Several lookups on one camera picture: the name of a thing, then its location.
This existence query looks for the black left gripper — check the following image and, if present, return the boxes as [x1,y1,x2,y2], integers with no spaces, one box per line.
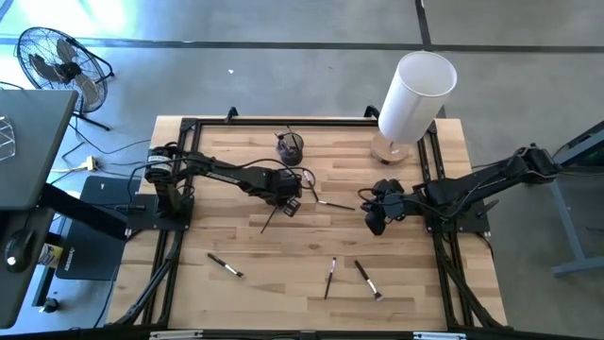
[263,167,304,219]

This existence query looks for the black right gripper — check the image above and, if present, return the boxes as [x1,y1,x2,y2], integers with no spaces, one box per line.
[363,178,409,237]

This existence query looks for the thin black makeup brush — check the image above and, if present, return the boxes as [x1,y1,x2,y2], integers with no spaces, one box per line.
[317,199,357,213]
[260,202,283,235]
[285,125,302,152]

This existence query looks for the black makeup brush pink ferrule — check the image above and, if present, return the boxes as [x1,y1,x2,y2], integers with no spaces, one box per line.
[323,256,338,301]
[301,169,321,203]

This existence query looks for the black mesh brush cup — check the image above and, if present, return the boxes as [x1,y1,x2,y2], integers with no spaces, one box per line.
[275,131,306,167]

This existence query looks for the black fan-tip makeup brush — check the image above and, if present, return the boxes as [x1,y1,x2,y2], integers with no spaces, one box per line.
[353,259,384,303]

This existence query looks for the black makeup brush silver ferrule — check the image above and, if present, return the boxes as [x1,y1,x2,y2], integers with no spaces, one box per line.
[206,251,246,280]

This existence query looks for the table lamp with white shade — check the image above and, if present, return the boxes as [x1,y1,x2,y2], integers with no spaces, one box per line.
[369,50,459,167]

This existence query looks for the white power strip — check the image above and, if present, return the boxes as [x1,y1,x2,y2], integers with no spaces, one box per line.
[48,155,99,174]

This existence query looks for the dark grey desk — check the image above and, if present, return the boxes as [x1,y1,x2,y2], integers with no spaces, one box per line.
[0,88,129,332]

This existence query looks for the black floor fan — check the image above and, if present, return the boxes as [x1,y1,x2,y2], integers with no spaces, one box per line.
[15,25,116,133]

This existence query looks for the black computer mouse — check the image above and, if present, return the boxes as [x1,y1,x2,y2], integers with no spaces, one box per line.
[4,228,36,275]

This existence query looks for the black aluminium table frame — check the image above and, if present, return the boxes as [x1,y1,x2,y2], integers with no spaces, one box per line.
[111,115,510,332]

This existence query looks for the silver frame bracket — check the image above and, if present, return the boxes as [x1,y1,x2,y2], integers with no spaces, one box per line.
[148,330,205,340]
[412,331,468,340]

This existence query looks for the black floor cable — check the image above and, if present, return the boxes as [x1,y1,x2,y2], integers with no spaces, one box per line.
[49,111,153,186]

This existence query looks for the grey metal desk frame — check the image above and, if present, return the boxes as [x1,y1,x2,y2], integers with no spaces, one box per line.
[548,119,604,279]

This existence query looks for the white wire basket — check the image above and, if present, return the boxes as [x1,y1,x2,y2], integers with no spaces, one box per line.
[0,114,17,162]

